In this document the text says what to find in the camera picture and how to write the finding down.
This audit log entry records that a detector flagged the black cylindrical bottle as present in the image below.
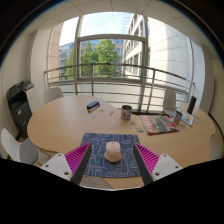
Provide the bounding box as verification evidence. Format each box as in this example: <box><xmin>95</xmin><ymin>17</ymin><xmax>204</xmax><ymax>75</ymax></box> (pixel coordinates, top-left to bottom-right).
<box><xmin>186</xmin><ymin>95</ymin><xmax>198</xmax><ymax>115</ymax></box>

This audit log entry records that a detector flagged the red and blue magazine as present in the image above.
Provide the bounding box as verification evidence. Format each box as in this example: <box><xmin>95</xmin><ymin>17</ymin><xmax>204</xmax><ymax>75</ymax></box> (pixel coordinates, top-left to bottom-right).
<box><xmin>138</xmin><ymin>114</ymin><xmax>180</xmax><ymax>135</ymax></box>

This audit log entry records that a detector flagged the printed tin can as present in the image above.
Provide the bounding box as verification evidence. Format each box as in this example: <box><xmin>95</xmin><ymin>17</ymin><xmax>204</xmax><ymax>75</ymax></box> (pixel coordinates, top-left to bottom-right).
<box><xmin>120</xmin><ymin>104</ymin><xmax>133</xmax><ymax>121</ymax></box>
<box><xmin>172</xmin><ymin>110</ymin><xmax>184</xmax><ymax>126</ymax></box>

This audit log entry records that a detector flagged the metal balcony railing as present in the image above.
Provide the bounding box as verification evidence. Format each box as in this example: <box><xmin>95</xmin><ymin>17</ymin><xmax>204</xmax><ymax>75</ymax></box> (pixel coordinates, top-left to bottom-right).
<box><xmin>44</xmin><ymin>63</ymin><xmax>195</xmax><ymax>113</ymax></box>

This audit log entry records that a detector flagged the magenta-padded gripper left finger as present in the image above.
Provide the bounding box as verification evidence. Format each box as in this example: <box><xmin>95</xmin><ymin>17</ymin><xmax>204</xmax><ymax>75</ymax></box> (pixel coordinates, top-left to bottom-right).
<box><xmin>40</xmin><ymin>142</ymin><xmax>93</xmax><ymax>185</ymax></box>

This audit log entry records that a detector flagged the black whiteboard eraser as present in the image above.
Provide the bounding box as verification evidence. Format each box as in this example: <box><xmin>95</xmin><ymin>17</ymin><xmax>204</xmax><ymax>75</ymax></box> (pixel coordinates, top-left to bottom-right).
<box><xmin>86</xmin><ymin>100</ymin><xmax>101</xmax><ymax>113</ymax></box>

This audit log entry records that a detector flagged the black office printer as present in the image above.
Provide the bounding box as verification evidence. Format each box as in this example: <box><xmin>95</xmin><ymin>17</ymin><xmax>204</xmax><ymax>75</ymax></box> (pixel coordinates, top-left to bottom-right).
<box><xmin>6</xmin><ymin>79</ymin><xmax>35</xmax><ymax>139</ymax></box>

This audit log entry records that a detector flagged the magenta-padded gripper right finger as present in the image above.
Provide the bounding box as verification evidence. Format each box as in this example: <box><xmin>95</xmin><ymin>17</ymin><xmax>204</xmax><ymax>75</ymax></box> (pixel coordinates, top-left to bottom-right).
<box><xmin>132</xmin><ymin>142</ymin><xmax>184</xmax><ymax>186</ymax></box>

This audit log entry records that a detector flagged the pale pink computer mouse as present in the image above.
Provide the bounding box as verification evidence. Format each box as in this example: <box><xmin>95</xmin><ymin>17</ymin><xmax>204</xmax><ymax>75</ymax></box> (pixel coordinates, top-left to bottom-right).
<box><xmin>103</xmin><ymin>140</ymin><xmax>123</xmax><ymax>163</ymax></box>

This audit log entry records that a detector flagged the white plastic chair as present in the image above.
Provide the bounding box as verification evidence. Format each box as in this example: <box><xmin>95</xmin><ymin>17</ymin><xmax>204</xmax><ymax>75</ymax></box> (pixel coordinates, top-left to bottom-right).
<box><xmin>0</xmin><ymin>128</ymin><xmax>41</xmax><ymax>166</ymax></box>
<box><xmin>162</xmin><ymin>87</ymin><xmax>178</xmax><ymax>118</ymax></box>
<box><xmin>43</xmin><ymin>87</ymin><xmax>64</xmax><ymax>105</ymax></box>

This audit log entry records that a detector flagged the blue and yellow booklet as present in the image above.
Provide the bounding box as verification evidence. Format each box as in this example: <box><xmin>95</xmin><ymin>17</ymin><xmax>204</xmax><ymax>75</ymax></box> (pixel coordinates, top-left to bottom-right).
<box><xmin>179</xmin><ymin>108</ymin><xmax>196</xmax><ymax>127</ymax></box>

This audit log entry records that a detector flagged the dark blue patterned mouse pad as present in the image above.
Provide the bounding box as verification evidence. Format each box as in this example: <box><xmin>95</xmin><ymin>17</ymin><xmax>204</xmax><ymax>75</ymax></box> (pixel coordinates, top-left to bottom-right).
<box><xmin>79</xmin><ymin>132</ymin><xmax>143</xmax><ymax>179</ymax></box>

